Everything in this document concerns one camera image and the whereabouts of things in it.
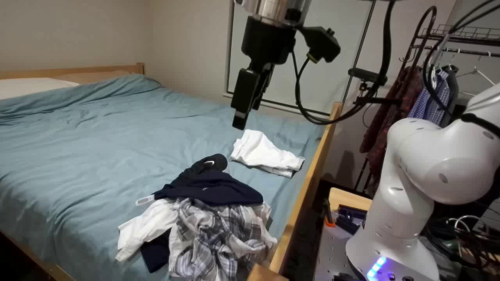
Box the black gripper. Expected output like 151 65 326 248
229 14 300 131

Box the white clothing piece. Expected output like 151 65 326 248
229 128 306 179

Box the light blue bed sheet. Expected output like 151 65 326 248
0 73 328 281

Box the white framed window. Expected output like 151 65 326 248
225 0 378 114

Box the navy blue garment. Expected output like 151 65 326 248
153 153 265 207

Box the maroon hanging garment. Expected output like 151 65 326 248
357 64 426 184

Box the small wooden stool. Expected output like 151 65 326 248
326 186 375 226

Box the grey plaid shirt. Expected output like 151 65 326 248
168 196 278 281

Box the blue hanging shirt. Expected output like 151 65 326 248
407 64 460 128

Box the white t-shirt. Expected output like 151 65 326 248
114 196 179 262

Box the small dark blue garment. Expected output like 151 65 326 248
139 229 171 275

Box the black metal clothes rack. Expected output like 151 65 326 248
398 4 500 61

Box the white pillow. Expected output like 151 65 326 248
0 76 81 101

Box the black cable plug block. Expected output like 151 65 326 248
298 25 343 65

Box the wooden bed frame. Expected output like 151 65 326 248
0 61 343 281

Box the black mounting bracket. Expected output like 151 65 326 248
346 67 390 106

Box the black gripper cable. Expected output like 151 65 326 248
290 0 398 126

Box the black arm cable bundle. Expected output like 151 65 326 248
414 4 500 137

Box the tangled cables pile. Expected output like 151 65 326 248
429 211 500 273

